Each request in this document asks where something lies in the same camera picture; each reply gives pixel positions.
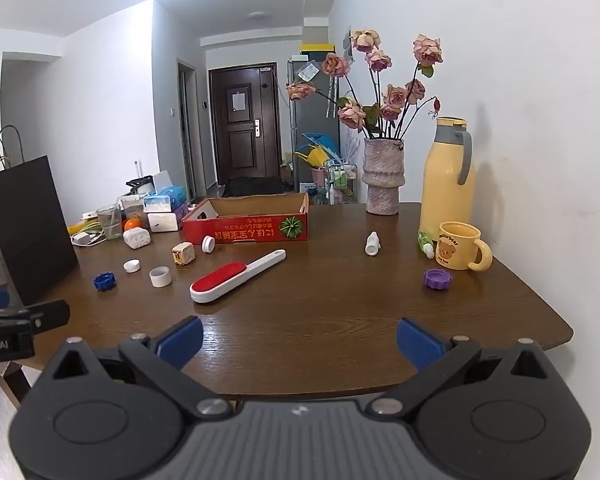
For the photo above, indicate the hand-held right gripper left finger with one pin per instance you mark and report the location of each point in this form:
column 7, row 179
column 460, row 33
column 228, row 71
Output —
column 180, row 341

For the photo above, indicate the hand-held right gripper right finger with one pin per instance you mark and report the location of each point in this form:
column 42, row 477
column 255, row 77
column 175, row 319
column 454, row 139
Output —
column 420, row 342

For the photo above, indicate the blue bottle cap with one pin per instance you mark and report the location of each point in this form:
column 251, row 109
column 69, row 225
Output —
column 104, row 282

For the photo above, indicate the purple bottle cap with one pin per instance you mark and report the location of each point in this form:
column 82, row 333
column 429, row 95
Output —
column 437, row 279

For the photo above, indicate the red and white lint brush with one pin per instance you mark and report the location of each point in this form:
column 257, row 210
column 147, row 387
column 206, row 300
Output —
column 215, row 285

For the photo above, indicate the white cylindrical cap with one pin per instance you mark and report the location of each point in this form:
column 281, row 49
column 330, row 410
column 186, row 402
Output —
column 160, row 278

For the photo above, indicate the white charger cube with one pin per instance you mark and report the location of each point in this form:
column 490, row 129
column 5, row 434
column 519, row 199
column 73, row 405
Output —
column 184, row 253

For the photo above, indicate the white bottle cap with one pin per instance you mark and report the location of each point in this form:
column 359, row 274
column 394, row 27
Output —
column 132, row 265
column 208, row 244

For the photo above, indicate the green spray bottle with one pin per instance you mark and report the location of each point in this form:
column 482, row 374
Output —
column 425, row 241

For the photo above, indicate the small white bottle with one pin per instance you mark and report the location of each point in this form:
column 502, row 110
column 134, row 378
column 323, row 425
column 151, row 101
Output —
column 372, row 244

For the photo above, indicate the cotton swab box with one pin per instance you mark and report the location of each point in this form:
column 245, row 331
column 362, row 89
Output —
column 137, row 238

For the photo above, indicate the red cardboard box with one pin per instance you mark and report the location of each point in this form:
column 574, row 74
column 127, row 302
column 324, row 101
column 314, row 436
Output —
column 245, row 229

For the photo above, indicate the black paper bag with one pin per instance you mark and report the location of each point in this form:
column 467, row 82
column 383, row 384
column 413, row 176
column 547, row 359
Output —
column 30, row 230

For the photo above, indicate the yellow packet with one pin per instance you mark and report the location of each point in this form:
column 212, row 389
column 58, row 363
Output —
column 80, row 228

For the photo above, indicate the yellow bear mug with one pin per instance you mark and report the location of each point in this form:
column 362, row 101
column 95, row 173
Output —
column 457, row 247

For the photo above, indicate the drinking glass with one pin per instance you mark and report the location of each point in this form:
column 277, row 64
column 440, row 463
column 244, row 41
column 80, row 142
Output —
column 110, row 225

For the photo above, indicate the white tissue pack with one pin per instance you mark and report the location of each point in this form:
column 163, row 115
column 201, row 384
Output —
column 164, row 222

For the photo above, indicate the orange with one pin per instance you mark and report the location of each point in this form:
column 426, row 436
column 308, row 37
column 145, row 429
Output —
column 132, row 224

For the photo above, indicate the purple tissue pack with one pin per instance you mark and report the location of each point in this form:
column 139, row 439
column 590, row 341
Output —
column 182, row 211

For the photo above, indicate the clear grain container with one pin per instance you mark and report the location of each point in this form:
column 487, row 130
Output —
column 131, row 207

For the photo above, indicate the blue tissue pack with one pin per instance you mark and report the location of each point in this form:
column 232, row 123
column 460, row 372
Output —
column 162, row 201

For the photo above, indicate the yellow thermos jug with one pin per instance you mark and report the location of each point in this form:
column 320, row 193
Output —
column 445, row 185

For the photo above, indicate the white box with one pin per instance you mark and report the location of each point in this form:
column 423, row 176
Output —
column 162, row 181

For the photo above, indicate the black folded stand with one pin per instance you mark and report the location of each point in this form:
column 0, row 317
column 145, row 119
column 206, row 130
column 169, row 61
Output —
column 139, row 180

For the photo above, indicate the pink ceramic vase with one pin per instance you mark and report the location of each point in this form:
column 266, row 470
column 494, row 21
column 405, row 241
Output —
column 384, row 180

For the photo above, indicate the metal rolling cart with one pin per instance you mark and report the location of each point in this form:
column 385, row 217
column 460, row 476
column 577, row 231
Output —
column 341, row 180

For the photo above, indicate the pink bucket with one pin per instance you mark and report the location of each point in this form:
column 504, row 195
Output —
column 318, row 175

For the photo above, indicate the dark brown door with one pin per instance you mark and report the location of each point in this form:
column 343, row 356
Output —
column 242, row 135

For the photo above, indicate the blue and yellow dustpans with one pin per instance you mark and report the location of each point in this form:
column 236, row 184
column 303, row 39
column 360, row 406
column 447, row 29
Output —
column 315, row 150

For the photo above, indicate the grey refrigerator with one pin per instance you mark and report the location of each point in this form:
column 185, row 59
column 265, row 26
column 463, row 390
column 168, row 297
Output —
column 312, row 105

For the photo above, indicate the dried pink roses bouquet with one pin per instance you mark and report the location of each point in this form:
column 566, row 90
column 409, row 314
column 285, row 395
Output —
column 427, row 50

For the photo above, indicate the clear plastic pouch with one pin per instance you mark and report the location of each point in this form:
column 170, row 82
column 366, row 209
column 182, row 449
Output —
column 306, row 71

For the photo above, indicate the yellow and black box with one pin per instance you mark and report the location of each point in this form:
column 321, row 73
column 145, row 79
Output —
column 317, row 47

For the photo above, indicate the ceiling light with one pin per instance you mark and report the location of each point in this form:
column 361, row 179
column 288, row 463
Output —
column 260, row 15

